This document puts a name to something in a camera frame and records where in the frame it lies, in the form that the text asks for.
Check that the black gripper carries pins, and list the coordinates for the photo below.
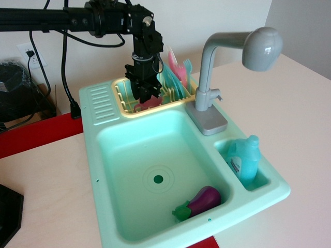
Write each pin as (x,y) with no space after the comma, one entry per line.
(143,77)

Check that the pink plastic toy cup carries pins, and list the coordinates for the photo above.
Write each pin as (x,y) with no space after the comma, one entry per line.
(151,103)

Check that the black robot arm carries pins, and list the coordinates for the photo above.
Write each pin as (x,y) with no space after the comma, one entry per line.
(100,18)

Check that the yellow toy drying rack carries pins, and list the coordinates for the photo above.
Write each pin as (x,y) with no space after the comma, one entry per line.
(129,106)

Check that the mint green toy sink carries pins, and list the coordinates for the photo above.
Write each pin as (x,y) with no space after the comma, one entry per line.
(143,168)

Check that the teal toy plate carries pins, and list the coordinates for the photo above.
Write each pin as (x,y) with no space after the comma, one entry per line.
(170,82)

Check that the pink toy plate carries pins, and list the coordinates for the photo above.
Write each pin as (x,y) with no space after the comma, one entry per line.
(171,57)

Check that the pink toy fork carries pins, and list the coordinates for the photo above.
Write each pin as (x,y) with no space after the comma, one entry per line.
(181,72)

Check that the teal toy fork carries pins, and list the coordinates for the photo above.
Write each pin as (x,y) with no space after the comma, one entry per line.
(188,66)

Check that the cardboard box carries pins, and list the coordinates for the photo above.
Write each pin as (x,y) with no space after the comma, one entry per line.
(25,105)

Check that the blue toy detergent bottle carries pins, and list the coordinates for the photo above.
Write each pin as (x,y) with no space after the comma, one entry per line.
(243,158)

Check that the grey toy faucet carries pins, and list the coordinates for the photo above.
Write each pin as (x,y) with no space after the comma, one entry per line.
(260,50)

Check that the purple toy eggplant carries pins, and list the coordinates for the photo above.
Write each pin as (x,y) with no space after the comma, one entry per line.
(207,198)

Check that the black bag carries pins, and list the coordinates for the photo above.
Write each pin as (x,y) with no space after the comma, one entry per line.
(13,75)

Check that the black stand base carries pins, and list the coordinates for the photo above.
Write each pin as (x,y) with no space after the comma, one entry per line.
(11,213)

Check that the white wall outlet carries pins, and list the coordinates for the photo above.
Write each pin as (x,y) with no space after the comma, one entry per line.
(29,54)

